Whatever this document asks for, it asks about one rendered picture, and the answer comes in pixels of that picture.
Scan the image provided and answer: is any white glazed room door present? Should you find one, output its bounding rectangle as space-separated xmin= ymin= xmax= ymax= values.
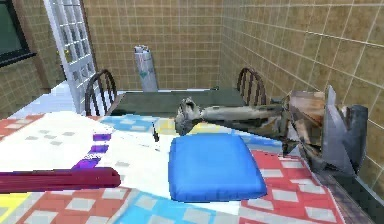
xmin=43 ymin=0 xmax=100 ymax=114

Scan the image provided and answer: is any dark green table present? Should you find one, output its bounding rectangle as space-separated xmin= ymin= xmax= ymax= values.
xmin=109 ymin=87 xmax=248 ymax=118

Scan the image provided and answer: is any blue pillow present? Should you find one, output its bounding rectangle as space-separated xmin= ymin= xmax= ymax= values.
xmin=167 ymin=133 xmax=268 ymax=203

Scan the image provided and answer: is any dark wooden spindle chair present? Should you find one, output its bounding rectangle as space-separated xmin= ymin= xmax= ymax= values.
xmin=84 ymin=68 xmax=118 ymax=117
xmin=236 ymin=66 xmax=268 ymax=107

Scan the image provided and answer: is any bed with colourful checked quilt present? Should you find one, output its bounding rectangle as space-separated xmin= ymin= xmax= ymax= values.
xmin=0 ymin=111 xmax=384 ymax=224

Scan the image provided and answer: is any white cloth with purple squares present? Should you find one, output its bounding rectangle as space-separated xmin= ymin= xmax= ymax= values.
xmin=0 ymin=110 xmax=174 ymax=201

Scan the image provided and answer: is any dark red flat bar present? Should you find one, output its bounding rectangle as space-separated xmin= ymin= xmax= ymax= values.
xmin=0 ymin=166 xmax=122 ymax=195

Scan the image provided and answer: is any black framed window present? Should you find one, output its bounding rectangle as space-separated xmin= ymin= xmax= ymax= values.
xmin=0 ymin=0 xmax=38 ymax=68

